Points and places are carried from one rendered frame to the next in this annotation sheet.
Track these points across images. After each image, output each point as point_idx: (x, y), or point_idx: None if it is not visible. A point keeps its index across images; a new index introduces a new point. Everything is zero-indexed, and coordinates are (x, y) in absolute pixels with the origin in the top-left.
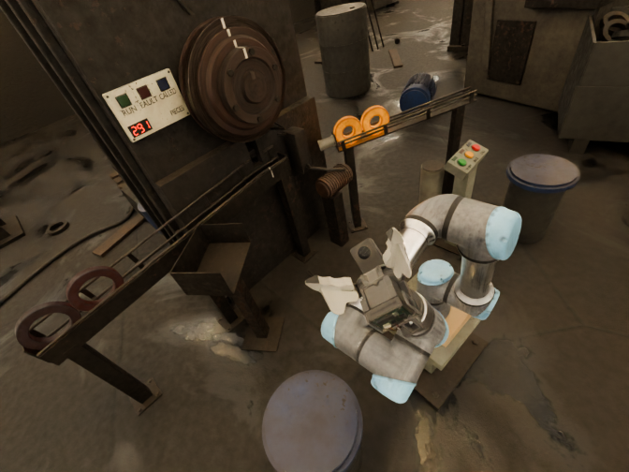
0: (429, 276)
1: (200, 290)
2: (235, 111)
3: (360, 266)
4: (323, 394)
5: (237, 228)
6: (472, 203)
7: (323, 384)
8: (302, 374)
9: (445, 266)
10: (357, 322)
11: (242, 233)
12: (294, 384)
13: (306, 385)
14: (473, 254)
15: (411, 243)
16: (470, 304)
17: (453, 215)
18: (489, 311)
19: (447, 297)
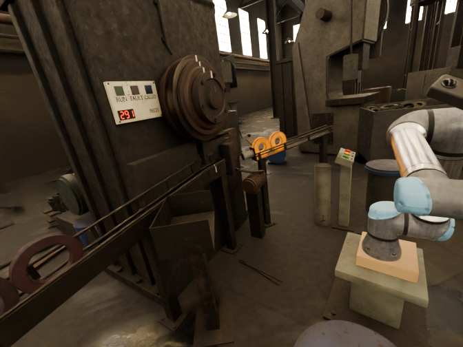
0: (386, 211)
1: (178, 250)
2: (202, 109)
3: (453, 93)
4: (353, 345)
5: (204, 195)
6: (442, 108)
7: (344, 333)
8: (314, 327)
9: (391, 203)
10: (441, 176)
11: (209, 201)
12: (311, 341)
13: (326, 339)
14: (459, 145)
15: (418, 133)
16: (437, 222)
17: (435, 116)
18: (452, 227)
19: (408, 225)
